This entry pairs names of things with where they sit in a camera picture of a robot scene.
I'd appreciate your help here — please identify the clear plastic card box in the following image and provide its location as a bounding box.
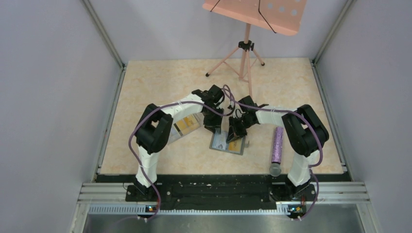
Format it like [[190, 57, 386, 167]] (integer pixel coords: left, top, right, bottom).
[[168, 113, 202, 145]]

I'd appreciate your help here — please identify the pink music stand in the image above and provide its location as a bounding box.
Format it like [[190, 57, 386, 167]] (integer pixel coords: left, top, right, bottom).
[[202, 0, 308, 111]]

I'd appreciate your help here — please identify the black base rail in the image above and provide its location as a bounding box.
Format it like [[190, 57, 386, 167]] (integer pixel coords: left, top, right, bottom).
[[80, 176, 350, 215]]

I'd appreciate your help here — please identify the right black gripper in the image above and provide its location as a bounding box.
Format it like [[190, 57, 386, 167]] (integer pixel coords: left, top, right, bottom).
[[226, 116, 255, 144]]

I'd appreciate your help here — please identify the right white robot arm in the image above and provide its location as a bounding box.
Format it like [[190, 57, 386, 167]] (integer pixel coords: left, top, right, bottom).
[[226, 96, 329, 200]]

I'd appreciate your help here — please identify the purple glitter microphone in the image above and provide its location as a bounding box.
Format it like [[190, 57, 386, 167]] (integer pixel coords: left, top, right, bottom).
[[269, 127, 284, 177]]

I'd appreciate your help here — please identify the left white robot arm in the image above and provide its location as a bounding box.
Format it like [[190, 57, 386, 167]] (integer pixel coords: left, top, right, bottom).
[[128, 85, 225, 203]]

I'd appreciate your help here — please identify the silver VIP card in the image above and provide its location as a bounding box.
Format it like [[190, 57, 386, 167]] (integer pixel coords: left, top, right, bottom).
[[210, 131, 229, 151]]

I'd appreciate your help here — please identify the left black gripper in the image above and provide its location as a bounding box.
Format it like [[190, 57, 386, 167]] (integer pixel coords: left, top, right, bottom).
[[202, 106, 224, 133]]

